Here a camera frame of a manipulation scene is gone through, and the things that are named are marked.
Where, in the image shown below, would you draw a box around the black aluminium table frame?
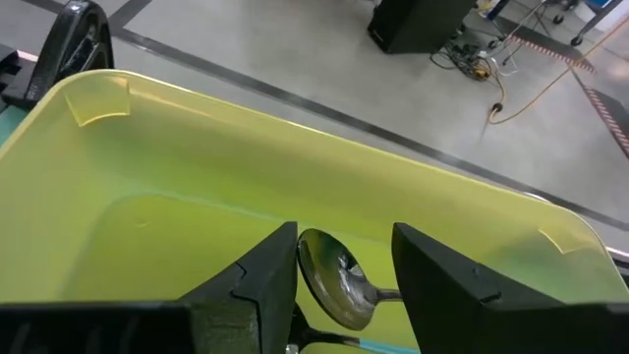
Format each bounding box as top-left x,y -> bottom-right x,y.
0,43 -> 25,112

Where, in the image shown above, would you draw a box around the black floor box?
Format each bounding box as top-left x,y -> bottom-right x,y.
367,0 -> 478,55

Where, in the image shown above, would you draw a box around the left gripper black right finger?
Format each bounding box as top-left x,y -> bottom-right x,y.
392,223 -> 629,354

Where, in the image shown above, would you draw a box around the blue-handled steel spoon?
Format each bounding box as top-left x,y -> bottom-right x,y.
287,303 -> 422,354
296,227 -> 403,332

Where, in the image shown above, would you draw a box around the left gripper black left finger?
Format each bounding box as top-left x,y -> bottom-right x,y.
0,221 -> 300,354

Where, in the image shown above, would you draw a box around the black red-striped floor ramp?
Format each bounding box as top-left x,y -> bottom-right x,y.
490,14 -> 629,158

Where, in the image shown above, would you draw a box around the yellow-green plastic bin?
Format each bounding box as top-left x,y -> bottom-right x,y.
0,68 -> 629,354

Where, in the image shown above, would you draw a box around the tangled floor cables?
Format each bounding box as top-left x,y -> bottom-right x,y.
429,38 -> 507,83

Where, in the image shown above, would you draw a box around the teal table mat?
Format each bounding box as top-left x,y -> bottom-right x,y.
0,105 -> 29,148

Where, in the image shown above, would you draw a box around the grey wheeled desk leg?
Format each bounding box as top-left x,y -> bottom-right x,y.
549,0 -> 629,48

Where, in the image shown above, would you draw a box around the yellow-orange floor cable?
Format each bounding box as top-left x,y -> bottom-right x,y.
484,17 -> 629,137

